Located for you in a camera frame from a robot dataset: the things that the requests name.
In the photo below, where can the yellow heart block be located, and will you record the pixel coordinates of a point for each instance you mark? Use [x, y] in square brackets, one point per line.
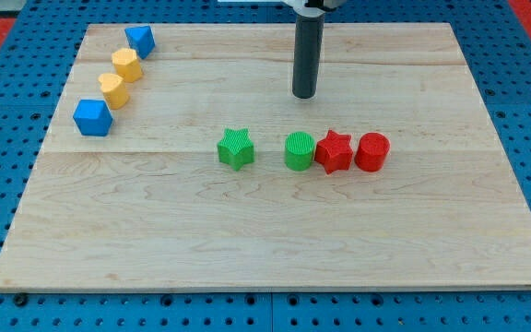
[114, 90]

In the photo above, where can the red cylinder block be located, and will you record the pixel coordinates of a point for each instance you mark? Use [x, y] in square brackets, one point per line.
[372, 151]

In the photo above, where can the blue triangle block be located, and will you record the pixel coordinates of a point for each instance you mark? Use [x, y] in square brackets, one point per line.
[140, 39]

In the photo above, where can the red star block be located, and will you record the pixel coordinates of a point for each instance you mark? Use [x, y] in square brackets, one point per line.
[334, 152]

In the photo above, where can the green cylinder block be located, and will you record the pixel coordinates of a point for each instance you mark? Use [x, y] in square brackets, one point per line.
[299, 151]

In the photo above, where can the yellow hexagon block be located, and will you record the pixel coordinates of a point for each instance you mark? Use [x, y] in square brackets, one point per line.
[127, 65]

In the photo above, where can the green star block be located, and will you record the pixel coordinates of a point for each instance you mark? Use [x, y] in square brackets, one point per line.
[236, 148]

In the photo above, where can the light wooden board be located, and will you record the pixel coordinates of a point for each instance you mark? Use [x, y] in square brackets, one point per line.
[150, 208]

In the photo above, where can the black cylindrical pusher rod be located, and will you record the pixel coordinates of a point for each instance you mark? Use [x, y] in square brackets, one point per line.
[307, 52]

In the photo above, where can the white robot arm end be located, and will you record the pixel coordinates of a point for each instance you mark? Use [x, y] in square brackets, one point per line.
[313, 8]

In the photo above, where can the blue cube block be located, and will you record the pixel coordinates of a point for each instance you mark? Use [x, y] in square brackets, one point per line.
[93, 118]

